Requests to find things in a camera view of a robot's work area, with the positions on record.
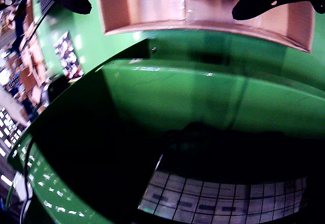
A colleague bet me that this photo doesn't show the shallow cardboard tray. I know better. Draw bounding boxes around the shallow cardboard tray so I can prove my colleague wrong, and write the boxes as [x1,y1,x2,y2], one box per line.
[96,0,315,54]

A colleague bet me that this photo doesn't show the wire grid panel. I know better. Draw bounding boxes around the wire grid panel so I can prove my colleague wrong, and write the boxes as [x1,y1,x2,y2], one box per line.
[138,155,308,224]

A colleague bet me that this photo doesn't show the dark patterned printed card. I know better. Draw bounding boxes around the dark patterned printed card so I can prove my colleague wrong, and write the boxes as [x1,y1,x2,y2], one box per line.
[53,30,85,82]

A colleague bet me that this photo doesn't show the stacked brown cardboard boxes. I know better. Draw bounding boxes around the stacked brown cardboard boxes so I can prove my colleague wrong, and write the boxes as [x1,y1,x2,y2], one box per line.
[19,30,46,104]

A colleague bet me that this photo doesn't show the green metal shelf unit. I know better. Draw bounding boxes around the green metal shelf unit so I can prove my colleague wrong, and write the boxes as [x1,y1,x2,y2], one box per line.
[7,38,325,224]

